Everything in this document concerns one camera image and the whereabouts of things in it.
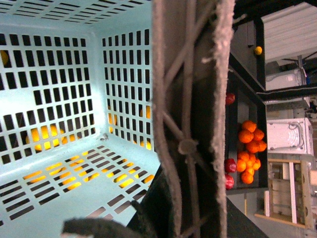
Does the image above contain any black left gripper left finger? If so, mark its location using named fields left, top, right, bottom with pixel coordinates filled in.
left=61, top=200, right=159, bottom=238

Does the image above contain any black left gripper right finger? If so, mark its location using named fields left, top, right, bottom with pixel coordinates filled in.
left=227, top=195, right=268, bottom=238

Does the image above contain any light blue plastic basket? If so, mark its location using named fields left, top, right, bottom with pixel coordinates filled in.
left=0, top=0, right=159, bottom=238

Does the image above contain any brown basket handle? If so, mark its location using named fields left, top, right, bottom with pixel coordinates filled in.
left=152, top=0, right=235, bottom=238

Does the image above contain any red apple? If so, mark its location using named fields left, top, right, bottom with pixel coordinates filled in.
left=225, top=93, right=236, bottom=106
left=224, top=158, right=237, bottom=173
left=225, top=174, right=235, bottom=190

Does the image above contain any pile of oranges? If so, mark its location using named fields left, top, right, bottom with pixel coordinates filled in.
left=237, top=120, right=267, bottom=185

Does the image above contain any white washing machine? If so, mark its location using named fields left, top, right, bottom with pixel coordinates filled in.
left=266, top=118, right=314, bottom=156

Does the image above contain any black fruit shelf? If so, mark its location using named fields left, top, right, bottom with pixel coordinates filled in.
left=224, top=19, right=269, bottom=196

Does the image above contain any wooden pallet frame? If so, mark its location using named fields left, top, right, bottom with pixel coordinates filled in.
left=255, top=159, right=317, bottom=231

